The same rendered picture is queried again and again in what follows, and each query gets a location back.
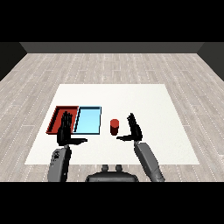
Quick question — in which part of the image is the small red can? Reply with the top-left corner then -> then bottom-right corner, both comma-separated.
109,118 -> 120,137

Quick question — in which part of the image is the dark grey robot body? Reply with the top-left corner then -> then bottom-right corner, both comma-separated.
85,164 -> 139,183

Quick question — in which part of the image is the red shallow open box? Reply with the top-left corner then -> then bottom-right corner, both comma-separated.
45,105 -> 80,135

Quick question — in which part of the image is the light blue shallow open box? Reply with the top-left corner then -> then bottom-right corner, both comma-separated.
72,106 -> 102,136

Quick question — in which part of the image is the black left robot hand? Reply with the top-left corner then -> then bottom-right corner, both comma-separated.
56,111 -> 88,147

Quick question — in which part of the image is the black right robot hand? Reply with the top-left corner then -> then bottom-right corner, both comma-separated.
115,112 -> 144,143

